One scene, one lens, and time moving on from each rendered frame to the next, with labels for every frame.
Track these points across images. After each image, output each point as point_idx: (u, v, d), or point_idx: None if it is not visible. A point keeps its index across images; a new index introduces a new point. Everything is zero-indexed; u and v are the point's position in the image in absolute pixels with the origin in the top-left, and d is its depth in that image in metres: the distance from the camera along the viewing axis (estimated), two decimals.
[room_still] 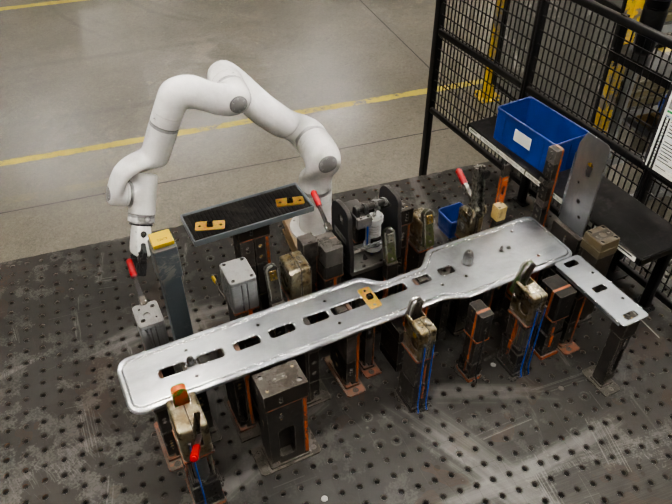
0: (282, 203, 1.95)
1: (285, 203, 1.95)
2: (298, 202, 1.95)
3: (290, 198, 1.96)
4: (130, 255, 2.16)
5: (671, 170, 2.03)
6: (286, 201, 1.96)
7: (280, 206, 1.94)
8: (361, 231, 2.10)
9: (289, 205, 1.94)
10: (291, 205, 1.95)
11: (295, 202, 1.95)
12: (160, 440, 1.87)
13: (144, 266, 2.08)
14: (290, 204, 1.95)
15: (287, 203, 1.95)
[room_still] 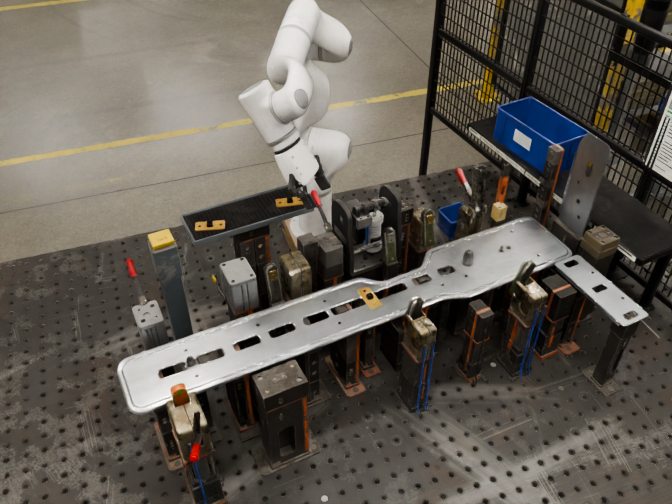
0: (282, 203, 1.95)
1: (285, 203, 1.95)
2: (298, 202, 1.95)
3: (290, 198, 1.96)
4: (306, 191, 1.63)
5: (671, 170, 2.03)
6: (286, 201, 1.96)
7: (280, 206, 1.94)
8: (361, 231, 2.10)
9: (289, 205, 1.94)
10: (291, 205, 1.95)
11: (295, 202, 1.95)
12: (160, 440, 1.87)
13: (319, 177, 1.72)
14: (290, 204, 1.95)
15: (287, 203, 1.95)
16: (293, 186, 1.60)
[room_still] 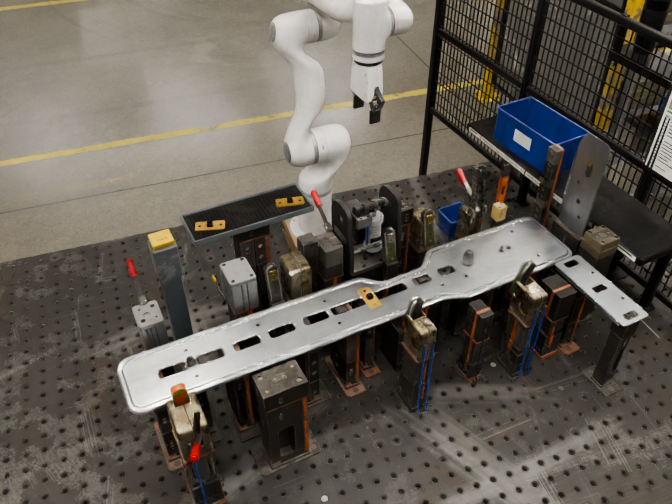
0: (282, 203, 1.95)
1: (285, 203, 1.95)
2: (298, 202, 1.95)
3: (290, 198, 1.96)
4: None
5: (671, 170, 2.03)
6: (286, 201, 1.96)
7: (280, 206, 1.94)
8: (361, 231, 2.10)
9: (289, 205, 1.94)
10: (291, 205, 1.95)
11: (295, 202, 1.95)
12: (160, 440, 1.87)
13: (354, 95, 1.81)
14: (290, 204, 1.95)
15: (287, 203, 1.95)
16: (382, 99, 1.70)
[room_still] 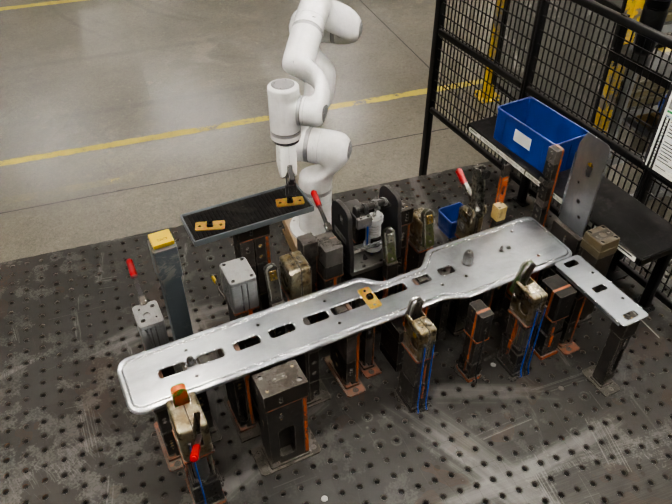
0: (282, 203, 1.95)
1: (285, 203, 1.95)
2: (298, 202, 1.95)
3: (290, 198, 1.96)
4: (295, 181, 1.85)
5: (671, 170, 2.03)
6: (286, 201, 1.96)
7: (280, 206, 1.94)
8: (361, 231, 2.10)
9: (289, 205, 1.94)
10: (291, 205, 1.95)
11: (295, 202, 1.95)
12: (160, 440, 1.87)
13: None
14: (290, 204, 1.95)
15: (287, 203, 1.95)
16: (293, 177, 1.81)
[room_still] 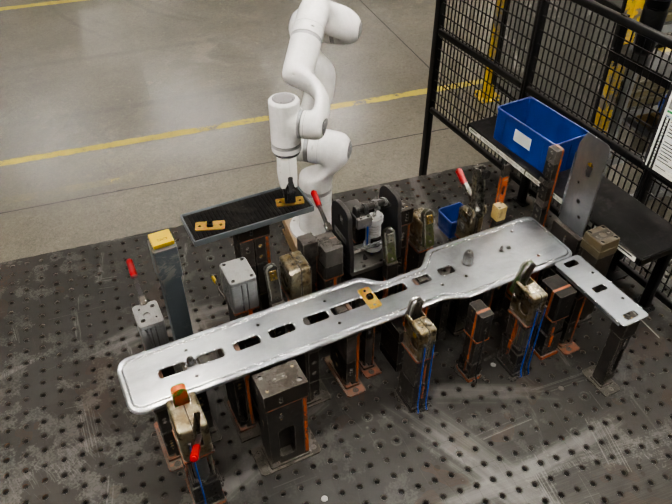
0: (282, 203, 1.95)
1: (285, 203, 1.95)
2: (298, 202, 1.95)
3: None
4: (294, 189, 1.91)
5: (671, 170, 2.03)
6: None
7: (280, 206, 1.94)
8: (361, 231, 2.10)
9: (289, 205, 1.94)
10: (291, 205, 1.95)
11: (295, 202, 1.95)
12: (160, 440, 1.87)
13: None
14: (290, 204, 1.95)
15: (287, 203, 1.95)
16: (292, 189, 1.87)
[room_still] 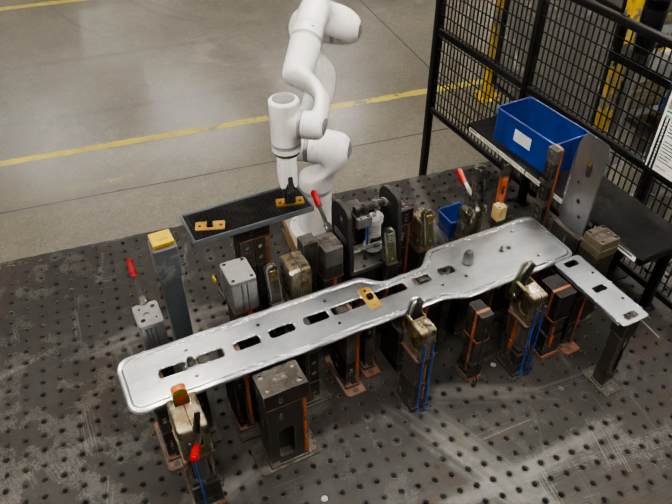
0: (282, 203, 1.95)
1: (285, 203, 1.95)
2: (298, 202, 1.95)
3: None
4: (294, 189, 1.91)
5: (671, 170, 2.03)
6: None
7: (280, 206, 1.94)
8: (361, 231, 2.10)
9: (289, 205, 1.94)
10: (291, 205, 1.95)
11: (295, 202, 1.95)
12: (160, 440, 1.87)
13: None
14: (290, 204, 1.95)
15: (287, 203, 1.95)
16: (293, 189, 1.87)
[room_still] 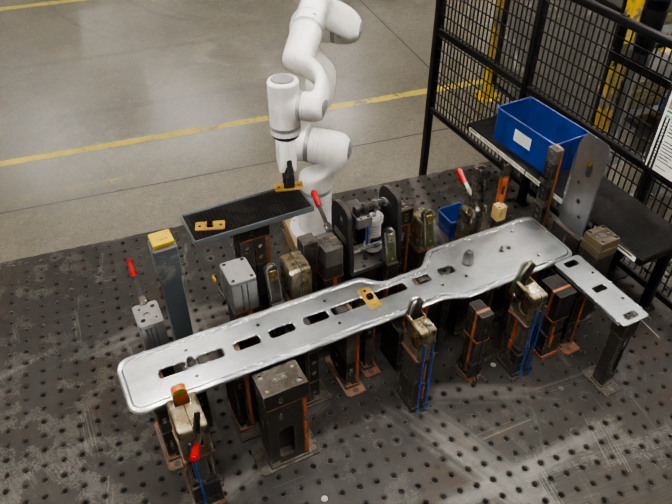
0: (281, 188, 1.91)
1: (284, 188, 1.91)
2: (297, 187, 1.92)
3: None
4: (293, 173, 1.87)
5: (671, 170, 2.03)
6: None
7: (279, 191, 1.90)
8: (361, 231, 2.10)
9: (288, 190, 1.91)
10: (290, 190, 1.91)
11: (294, 187, 1.92)
12: (160, 440, 1.87)
13: None
14: (289, 189, 1.91)
15: (286, 188, 1.91)
16: (292, 173, 1.83)
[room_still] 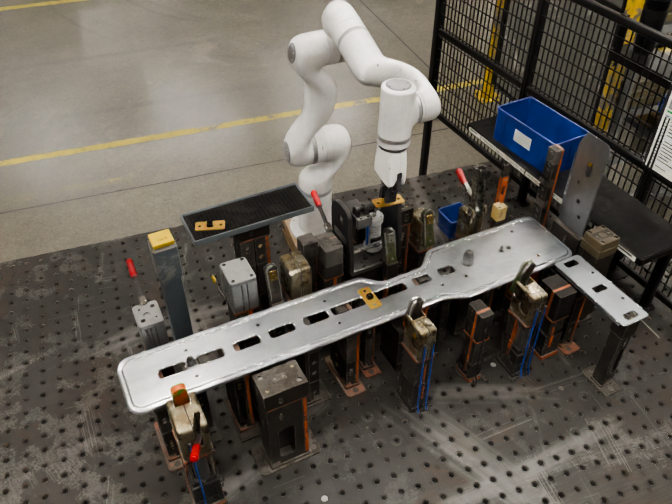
0: (381, 203, 1.76)
1: (384, 203, 1.76)
2: (398, 201, 1.77)
3: None
4: None
5: (671, 170, 2.03)
6: (384, 201, 1.76)
7: (380, 207, 1.75)
8: (361, 231, 2.10)
9: (389, 205, 1.75)
10: (391, 205, 1.76)
11: (394, 201, 1.76)
12: (160, 440, 1.87)
13: (383, 185, 1.76)
14: (390, 204, 1.76)
15: (386, 203, 1.76)
16: (400, 186, 1.68)
